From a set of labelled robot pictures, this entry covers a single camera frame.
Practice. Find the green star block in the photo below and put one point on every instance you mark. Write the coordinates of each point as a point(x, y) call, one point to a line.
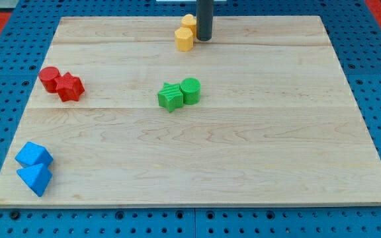
point(170, 97)

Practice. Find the red cylinder block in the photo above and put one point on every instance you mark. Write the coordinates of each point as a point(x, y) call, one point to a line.
point(48, 76)

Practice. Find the blue cube block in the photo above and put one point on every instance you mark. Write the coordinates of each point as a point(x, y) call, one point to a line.
point(32, 154)

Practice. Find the red star block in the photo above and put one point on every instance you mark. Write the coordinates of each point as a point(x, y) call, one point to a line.
point(69, 87)

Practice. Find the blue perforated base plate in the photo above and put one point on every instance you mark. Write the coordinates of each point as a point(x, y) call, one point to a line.
point(26, 28)

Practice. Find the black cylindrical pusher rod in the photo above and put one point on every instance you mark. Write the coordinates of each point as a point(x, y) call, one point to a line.
point(204, 19)

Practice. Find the green cylinder block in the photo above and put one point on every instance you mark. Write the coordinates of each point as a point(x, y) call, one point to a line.
point(190, 88)

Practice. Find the yellow heart block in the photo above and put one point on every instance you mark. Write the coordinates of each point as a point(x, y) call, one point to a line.
point(189, 21)

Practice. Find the yellow hexagon block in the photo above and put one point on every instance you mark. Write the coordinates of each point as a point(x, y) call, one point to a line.
point(184, 39)

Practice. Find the blue triangle block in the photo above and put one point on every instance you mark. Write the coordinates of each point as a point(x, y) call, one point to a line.
point(36, 177)

